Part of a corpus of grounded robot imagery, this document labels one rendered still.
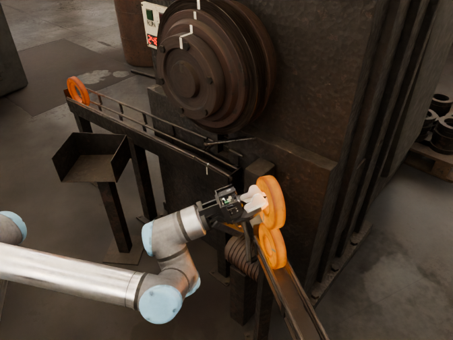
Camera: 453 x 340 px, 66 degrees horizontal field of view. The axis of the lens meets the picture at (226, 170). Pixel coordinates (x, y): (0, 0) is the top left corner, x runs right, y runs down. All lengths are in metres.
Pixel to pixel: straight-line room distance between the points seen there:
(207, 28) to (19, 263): 0.82
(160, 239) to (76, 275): 0.22
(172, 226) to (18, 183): 2.01
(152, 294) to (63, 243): 1.47
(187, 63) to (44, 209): 1.67
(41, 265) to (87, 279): 0.12
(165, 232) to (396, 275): 1.46
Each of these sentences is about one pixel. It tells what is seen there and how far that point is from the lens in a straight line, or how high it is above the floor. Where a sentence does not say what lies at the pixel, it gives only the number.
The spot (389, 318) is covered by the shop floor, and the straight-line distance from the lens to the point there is 1.98.
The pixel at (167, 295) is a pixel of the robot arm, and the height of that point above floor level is 0.89.
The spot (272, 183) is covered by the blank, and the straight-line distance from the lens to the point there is 0.96.
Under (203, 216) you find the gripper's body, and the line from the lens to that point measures 0.95.
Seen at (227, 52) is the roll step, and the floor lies 1.22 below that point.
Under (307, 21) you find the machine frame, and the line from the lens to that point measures 1.14.
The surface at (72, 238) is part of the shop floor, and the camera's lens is 2.30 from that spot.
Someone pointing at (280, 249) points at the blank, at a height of 0.75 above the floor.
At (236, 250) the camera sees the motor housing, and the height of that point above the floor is 0.52.
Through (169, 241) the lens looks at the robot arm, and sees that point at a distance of 0.97.
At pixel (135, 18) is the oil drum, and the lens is 4.10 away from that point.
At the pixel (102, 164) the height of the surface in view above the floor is 0.60.
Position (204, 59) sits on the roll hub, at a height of 1.21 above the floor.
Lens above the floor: 1.61
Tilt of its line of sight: 39 degrees down
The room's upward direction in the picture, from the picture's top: 1 degrees counter-clockwise
